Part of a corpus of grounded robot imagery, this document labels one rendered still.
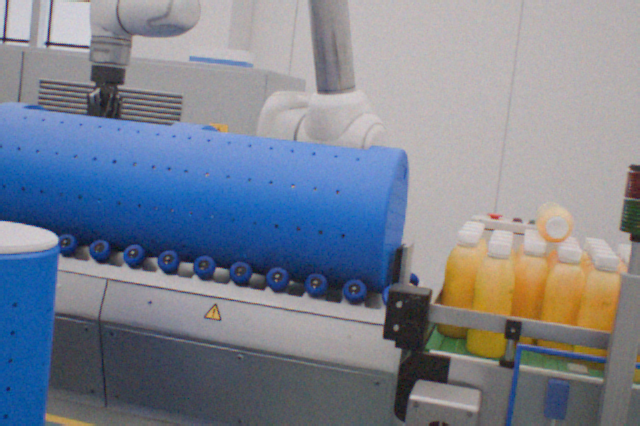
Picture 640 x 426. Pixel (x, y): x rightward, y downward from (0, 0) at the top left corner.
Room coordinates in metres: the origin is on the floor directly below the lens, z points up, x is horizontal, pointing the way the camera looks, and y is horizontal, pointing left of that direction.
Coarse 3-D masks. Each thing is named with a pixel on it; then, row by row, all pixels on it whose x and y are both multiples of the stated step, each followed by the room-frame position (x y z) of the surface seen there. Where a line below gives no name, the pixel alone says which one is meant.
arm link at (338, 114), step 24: (312, 0) 2.18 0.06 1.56; (336, 0) 2.17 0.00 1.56; (312, 24) 2.20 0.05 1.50; (336, 24) 2.18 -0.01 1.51; (336, 48) 2.19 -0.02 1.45; (336, 72) 2.20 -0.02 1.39; (312, 96) 2.26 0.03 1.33; (336, 96) 2.20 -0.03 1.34; (360, 96) 2.23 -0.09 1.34; (312, 120) 2.23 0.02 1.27; (336, 120) 2.19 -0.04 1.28; (360, 120) 2.19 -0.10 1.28; (336, 144) 2.20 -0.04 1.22; (360, 144) 2.18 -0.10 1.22; (384, 144) 2.23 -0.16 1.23
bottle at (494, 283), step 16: (496, 256) 1.50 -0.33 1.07; (480, 272) 1.51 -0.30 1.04; (496, 272) 1.49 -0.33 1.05; (512, 272) 1.50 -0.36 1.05; (480, 288) 1.50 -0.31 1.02; (496, 288) 1.49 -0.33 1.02; (512, 288) 1.50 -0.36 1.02; (480, 304) 1.50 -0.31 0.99; (496, 304) 1.49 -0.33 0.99; (480, 336) 1.49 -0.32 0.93; (496, 336) 1.49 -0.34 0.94; (480, 352) 1.49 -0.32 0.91; (496, 352) 1.49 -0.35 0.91
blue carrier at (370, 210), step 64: (0, 128) 1.80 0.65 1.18; (64, 128) 1.78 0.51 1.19; (128, 128) 1.77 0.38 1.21; (192, 128) 1.77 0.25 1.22; (0, 192) 1.77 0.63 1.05; (64, 192) 1.73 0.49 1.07; (128, 192) 1.70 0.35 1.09; (192, 192) 1.67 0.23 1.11; (256, 192) 1.64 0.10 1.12; (320, 192) 1.62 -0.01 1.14; (384, 192) 1.60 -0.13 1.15; (192, 256) 1.73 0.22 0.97; (256, 256) 1.67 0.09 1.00; (320, 256) 1.63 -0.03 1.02; (384, 256) 1.62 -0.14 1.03
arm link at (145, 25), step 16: (128, 0) 1.82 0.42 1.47; (144, 0) 1.79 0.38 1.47; (160, 0) 1.76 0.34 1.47; (176, 0) 1.76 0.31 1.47; (192, 0) 1.78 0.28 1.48; (128, 16) 1.82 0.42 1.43; (144, 16) 1.79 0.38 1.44; (160, 16) 1.77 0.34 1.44; (176, 16) 1.76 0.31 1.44; (192, 16) 1.79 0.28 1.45; (128, 32) 1.86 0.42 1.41; (144, 32) 1.82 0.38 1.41; (160, 32) 1.80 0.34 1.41; (176, 32) 1.79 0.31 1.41
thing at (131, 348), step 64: (64, 320) 1.73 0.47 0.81; (128, 320) 1.69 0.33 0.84; (192, 320) 1.67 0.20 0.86; (256, 320) 1.65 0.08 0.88; (320, 320) 1.63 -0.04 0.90; (64, 384) 1.79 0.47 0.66; (128, 384) 1.74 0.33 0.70; (192, 384) 1.70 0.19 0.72; (256, 384) 1.66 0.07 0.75; (320, 384) 1.62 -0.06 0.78; (384, 384) 1.59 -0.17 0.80
